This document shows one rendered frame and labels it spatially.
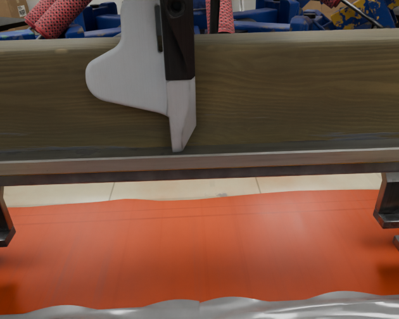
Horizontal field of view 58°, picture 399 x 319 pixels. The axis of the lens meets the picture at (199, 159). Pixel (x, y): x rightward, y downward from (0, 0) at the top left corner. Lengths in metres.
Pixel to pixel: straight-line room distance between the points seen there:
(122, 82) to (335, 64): 0.12
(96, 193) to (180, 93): 0.25
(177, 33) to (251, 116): 0.08
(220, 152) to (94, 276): 0.16
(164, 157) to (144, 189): 0.19
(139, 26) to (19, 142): 0.11
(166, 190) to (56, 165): 0.19
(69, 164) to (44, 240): 0.15
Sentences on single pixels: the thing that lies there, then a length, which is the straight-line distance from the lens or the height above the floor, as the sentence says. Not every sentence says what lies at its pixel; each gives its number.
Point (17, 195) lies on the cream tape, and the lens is 0.45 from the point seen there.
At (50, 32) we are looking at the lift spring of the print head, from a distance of 0.86.
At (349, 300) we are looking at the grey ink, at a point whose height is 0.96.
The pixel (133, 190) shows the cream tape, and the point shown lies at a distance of 0.41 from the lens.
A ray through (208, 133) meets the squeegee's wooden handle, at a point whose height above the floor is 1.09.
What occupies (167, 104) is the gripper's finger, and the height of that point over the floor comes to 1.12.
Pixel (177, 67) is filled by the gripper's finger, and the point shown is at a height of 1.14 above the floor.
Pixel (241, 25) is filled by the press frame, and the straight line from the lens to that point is 0.98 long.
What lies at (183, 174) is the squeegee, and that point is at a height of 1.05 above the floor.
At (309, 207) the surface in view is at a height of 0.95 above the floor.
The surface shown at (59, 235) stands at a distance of 0.38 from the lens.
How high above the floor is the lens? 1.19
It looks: 30 degrees down
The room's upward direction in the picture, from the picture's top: 2 degrees counter-clockwise
